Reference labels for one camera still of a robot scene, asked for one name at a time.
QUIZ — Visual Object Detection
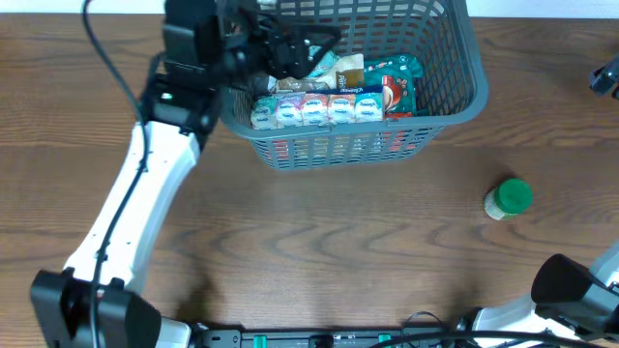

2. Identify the green Nescafe coffee bag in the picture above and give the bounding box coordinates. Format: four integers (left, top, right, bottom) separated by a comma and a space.
364, 54, 424, 119

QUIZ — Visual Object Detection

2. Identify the orange spaghetti pasta packet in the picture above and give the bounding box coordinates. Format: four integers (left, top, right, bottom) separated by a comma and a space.
252, 128, 434, 168

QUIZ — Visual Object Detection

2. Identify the teal small packet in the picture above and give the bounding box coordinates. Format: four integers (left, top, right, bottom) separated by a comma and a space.
308, 50, 339, 79

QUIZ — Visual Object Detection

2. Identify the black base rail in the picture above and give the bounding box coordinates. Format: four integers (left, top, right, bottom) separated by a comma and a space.
186, 318, 605, 348

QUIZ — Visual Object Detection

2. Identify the beige cookie snack bag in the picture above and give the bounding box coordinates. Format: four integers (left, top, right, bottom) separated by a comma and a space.
267, 53, 366, 93

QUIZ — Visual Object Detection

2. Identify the green lid spice jar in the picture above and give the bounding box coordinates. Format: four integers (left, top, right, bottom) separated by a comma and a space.
484, 178, 534, 220

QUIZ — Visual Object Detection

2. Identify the grey plastic shopping basket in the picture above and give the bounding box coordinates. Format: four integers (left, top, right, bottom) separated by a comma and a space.
221, 0, 488, 170

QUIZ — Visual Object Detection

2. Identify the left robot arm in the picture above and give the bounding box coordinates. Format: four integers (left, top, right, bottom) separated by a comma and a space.
30, 0, 340, 347

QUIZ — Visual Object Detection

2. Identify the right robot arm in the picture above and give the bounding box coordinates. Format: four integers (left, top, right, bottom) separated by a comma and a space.
458, 245, 618, 343

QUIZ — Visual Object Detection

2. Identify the Kleenex tissue multipack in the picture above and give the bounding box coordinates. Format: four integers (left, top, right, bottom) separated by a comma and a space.
251, 85, 385, 131

